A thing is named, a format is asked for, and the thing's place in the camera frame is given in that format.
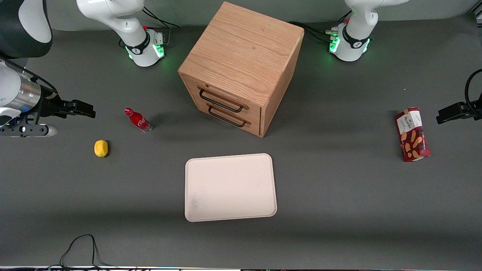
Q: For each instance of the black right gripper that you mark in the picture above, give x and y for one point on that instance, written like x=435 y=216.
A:
x=50 y=106

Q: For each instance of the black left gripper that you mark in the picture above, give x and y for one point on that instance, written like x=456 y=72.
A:
x=455 y=111

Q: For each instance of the red coke bottle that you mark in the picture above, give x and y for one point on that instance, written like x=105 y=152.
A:
x=138 y=121

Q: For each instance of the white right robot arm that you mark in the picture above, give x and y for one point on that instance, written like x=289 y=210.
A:
x=113 y=15

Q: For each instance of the beige plastic tray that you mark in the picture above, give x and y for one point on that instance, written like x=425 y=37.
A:
x=229 y=187

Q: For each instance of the yellow lemon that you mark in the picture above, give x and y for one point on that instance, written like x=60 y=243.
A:
x=101 y=148

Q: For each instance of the red snack box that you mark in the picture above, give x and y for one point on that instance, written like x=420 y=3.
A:
x=413 y=135

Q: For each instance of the large wooden drawer front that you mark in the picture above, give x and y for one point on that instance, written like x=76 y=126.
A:
x=226 y=98

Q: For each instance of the small wooden drawer front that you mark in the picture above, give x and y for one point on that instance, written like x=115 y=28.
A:
x=233 y=120

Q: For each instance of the wooden drawer cabinet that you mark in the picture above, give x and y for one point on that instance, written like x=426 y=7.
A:
x=244 y=52

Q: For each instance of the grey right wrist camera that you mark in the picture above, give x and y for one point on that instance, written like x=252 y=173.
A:
x=34 y=130

